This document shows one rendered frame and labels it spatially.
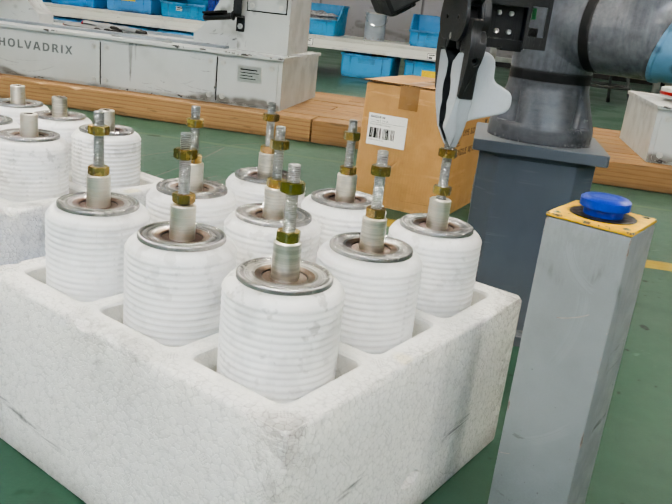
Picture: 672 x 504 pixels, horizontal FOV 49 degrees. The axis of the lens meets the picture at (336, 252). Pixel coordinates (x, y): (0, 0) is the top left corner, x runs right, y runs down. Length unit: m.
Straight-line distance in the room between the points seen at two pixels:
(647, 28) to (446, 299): 0.46
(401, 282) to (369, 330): 0.05
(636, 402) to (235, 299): 0.66
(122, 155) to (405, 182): 0.87
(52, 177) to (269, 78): 1.71
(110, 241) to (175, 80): 2.11
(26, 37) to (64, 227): 2.38
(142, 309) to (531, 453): 0.36
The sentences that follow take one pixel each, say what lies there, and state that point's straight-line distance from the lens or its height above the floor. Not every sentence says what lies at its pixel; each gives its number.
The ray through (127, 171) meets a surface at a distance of 1.08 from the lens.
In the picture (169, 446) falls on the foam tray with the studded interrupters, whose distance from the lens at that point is 0.61.
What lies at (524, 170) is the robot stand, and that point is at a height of 0.26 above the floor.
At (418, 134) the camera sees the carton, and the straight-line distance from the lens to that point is 1.75.
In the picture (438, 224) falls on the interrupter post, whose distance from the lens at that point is 0.75.
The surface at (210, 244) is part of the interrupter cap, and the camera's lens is 0.62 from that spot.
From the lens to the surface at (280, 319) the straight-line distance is 0.53.
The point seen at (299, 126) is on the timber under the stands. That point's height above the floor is 0.05.
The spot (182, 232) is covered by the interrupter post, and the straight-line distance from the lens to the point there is 0.63.
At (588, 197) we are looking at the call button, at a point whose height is 0.33.
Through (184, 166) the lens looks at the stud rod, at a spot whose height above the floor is 0.31.
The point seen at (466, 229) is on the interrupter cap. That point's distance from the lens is 0.76.
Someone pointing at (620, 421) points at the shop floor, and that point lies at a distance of 1.01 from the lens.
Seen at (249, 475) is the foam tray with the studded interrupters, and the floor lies 0.13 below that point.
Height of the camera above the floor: 0.45
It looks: 18 degrees down
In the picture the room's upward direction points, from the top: 6 degrees clockwise
